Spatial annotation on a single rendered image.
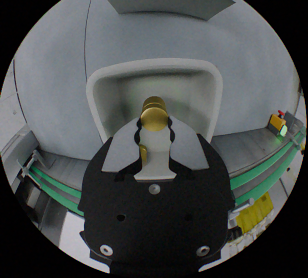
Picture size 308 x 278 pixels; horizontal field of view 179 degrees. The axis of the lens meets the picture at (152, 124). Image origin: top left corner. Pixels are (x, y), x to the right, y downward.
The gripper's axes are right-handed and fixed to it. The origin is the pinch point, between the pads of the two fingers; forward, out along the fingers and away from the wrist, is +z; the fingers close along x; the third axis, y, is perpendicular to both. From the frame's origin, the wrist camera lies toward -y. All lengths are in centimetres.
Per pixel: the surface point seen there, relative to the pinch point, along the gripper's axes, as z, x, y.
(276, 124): 4, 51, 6
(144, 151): 4.8, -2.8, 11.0
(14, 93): 68, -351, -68
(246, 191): -9.4, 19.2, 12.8
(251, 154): -1.5, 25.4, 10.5
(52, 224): -32, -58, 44
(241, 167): -3.7, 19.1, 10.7
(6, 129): 5, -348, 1
